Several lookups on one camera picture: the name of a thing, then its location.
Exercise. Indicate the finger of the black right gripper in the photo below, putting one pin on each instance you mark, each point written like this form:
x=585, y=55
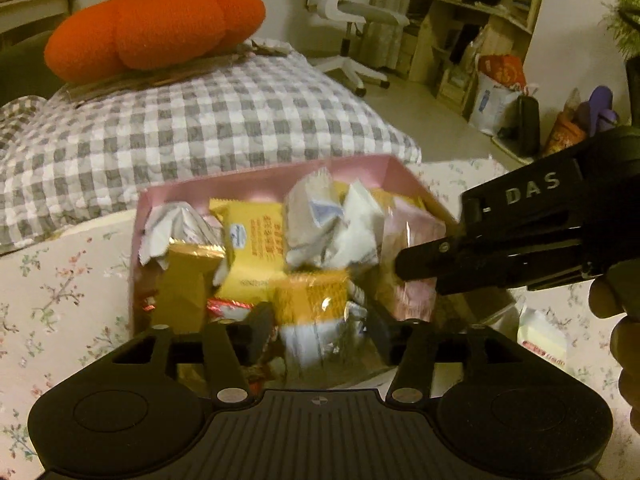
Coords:
x=438, y=259

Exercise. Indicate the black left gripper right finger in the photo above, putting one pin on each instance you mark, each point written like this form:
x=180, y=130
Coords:
x=403, y=345

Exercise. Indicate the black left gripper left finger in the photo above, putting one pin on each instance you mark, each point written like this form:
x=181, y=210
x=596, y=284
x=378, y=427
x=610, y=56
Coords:
x=229, y=348

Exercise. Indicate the red brown snack packet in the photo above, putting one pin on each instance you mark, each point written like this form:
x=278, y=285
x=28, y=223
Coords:
x=253, y=332

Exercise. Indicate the pink clear snack packet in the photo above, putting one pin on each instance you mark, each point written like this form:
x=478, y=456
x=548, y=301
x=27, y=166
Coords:
x=403, y=285

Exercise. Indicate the small orange white packet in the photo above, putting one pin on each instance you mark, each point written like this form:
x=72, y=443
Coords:
x=321, y=329

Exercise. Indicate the yellow sandwich snack packet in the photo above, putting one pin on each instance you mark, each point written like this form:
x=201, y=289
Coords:
x=253, y=234

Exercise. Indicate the dark right hand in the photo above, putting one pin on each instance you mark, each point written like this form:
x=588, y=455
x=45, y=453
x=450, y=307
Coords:
x=607, y=299

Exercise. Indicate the gold brown snack packet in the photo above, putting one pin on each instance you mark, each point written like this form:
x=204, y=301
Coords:
x=176, y=296

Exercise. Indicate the black bag on floor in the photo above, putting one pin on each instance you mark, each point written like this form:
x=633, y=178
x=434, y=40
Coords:
x=522, y=139

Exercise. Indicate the pink snack box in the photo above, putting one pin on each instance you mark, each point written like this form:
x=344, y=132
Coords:
x=266, y=184

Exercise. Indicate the clear white snack packet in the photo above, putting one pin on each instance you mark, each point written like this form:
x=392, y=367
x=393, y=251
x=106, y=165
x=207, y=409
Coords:
x=311, y=211

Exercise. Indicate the white torn snack wrapper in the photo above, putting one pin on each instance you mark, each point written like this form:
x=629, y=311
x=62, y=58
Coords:
x=175, y=222

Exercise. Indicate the white paper bag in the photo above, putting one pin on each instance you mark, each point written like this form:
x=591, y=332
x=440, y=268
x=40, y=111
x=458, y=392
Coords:
x=495, y=106

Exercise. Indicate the red gift bag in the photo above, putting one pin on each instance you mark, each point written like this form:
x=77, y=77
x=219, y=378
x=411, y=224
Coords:
x=505, y=69

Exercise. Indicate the floral tablecloth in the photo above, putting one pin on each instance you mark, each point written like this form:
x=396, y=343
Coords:
x=65, y=303

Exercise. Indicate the wooden shelf unit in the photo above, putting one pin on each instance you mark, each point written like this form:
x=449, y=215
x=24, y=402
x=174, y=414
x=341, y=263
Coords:
x=445, y=38

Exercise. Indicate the grey white checkered cushion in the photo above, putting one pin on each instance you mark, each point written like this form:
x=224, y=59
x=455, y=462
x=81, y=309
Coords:
x=87, y=152

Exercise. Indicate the white office chair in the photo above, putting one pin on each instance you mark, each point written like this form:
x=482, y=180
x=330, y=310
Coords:
x=351, y=14

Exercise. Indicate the orange pumpkin plush pillow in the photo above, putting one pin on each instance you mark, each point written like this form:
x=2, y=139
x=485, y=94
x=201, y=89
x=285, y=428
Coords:
x=117, y=36

